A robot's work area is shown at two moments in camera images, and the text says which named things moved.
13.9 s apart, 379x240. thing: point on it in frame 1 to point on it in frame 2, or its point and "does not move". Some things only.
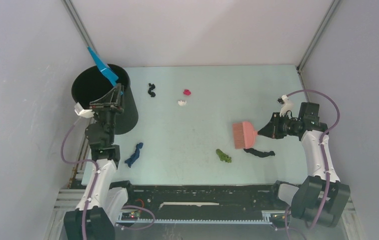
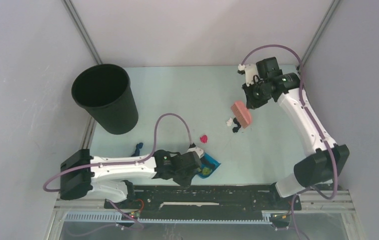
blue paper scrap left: (134, 156) does not move
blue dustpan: (106, 72) to (209, 164)
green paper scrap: (223, 156) to (206, 171)
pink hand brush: (244, 135) to (242, 113)
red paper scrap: (186, 92) to (204, 139)
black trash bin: (90, 84) does not move
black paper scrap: (152, 86) to (235, 129)
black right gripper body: (283, 126) to (256, 93)
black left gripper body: (116, 108) to (183, 178)
